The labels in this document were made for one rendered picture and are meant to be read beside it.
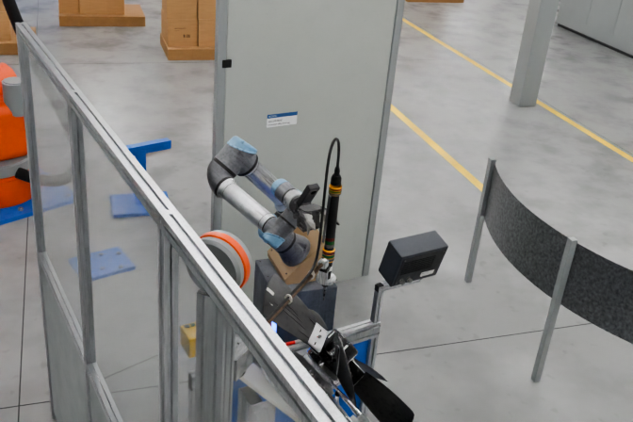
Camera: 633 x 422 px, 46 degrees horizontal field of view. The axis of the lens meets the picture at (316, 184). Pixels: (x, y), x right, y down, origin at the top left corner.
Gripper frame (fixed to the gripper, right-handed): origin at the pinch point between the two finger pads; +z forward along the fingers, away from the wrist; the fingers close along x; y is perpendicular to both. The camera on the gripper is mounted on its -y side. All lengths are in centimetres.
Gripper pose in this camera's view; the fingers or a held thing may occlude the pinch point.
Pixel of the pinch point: (326, 223)
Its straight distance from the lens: 252.8
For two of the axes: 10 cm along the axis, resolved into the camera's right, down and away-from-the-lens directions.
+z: 5.0, 4.1, -7.6
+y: -0.8, 9.0, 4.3
